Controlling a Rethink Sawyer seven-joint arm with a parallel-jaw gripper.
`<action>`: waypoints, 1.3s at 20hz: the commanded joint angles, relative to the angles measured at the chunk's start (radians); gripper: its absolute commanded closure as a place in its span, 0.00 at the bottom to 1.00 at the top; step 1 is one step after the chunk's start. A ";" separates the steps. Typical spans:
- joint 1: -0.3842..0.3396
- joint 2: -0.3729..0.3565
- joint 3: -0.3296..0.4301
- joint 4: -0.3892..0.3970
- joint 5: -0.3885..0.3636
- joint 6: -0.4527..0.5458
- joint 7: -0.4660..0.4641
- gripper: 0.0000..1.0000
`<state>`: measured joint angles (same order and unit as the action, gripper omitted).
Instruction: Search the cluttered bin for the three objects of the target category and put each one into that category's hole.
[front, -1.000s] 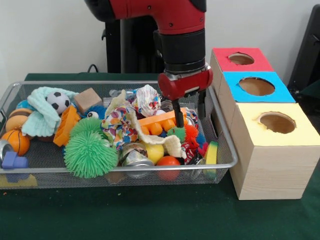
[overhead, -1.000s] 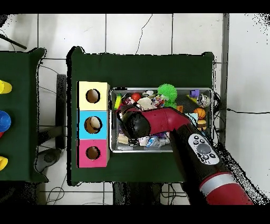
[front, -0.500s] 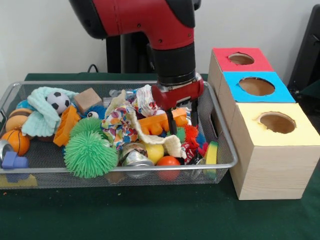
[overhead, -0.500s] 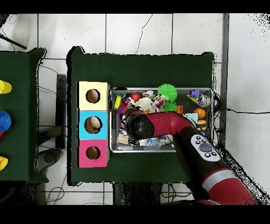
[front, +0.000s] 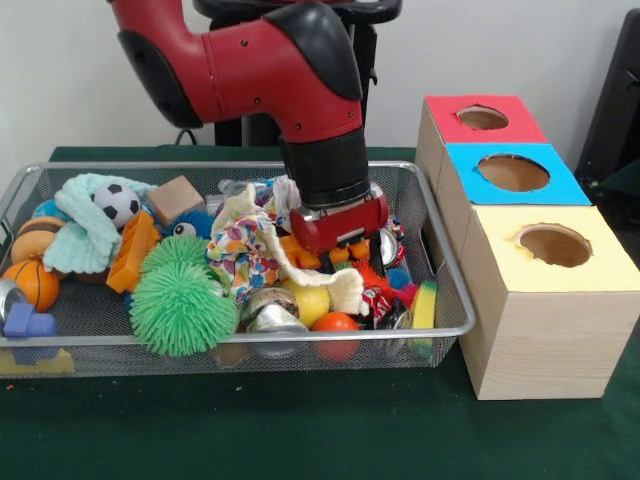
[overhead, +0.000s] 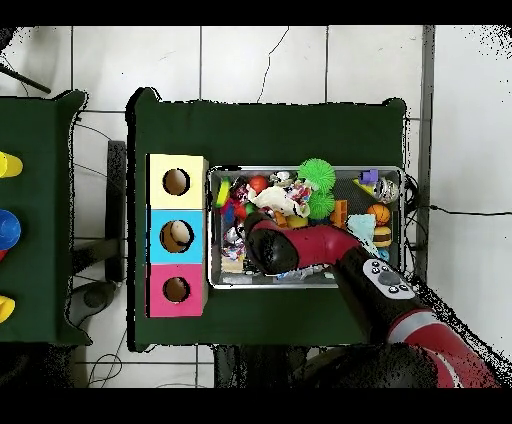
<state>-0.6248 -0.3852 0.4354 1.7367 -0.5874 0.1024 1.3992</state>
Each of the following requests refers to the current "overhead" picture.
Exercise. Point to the red-orange ball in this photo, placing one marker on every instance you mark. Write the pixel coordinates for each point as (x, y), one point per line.
(258, 184)

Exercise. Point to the black floor stand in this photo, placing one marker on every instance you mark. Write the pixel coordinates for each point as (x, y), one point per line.
(116, 200)

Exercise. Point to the mint green cloth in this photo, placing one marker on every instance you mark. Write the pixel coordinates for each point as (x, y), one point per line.
(362, 228)

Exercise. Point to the yellow-green disc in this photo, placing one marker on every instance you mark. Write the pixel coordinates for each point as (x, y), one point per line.
(222, 192)

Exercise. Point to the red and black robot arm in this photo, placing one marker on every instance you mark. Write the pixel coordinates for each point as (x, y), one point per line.
(320, 244)

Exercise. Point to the green cloth table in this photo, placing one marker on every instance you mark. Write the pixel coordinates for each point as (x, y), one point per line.
(40, 200)
(264, 136)

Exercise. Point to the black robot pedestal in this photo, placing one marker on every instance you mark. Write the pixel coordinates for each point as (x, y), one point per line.
(240, 368)

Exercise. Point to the blue round cap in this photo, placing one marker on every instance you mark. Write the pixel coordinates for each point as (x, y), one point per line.
(8, 230)

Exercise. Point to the toy burger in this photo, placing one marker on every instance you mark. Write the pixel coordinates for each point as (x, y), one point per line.
(383, 236)

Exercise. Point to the wooden box with three holes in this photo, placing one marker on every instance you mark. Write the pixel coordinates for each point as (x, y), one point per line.
(196, 220)

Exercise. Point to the large green spiky ball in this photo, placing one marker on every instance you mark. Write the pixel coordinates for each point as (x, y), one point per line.
(316, 173)

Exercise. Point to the cream waffle cloth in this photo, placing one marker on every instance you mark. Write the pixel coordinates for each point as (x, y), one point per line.
(276, 198)

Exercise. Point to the small orange basketball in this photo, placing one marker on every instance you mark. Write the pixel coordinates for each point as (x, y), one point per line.
(378, 214)

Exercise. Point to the green spiky googly-eyed toy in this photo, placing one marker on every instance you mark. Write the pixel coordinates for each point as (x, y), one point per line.
(322, 205)

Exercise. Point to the orange plastic toy piece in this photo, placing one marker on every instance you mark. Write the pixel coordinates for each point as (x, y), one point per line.
(340, 213)

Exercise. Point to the black rod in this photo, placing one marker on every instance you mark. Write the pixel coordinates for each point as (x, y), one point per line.
(24, 79)

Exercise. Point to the blue building block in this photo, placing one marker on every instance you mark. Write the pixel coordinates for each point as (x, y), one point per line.
(368, 176)

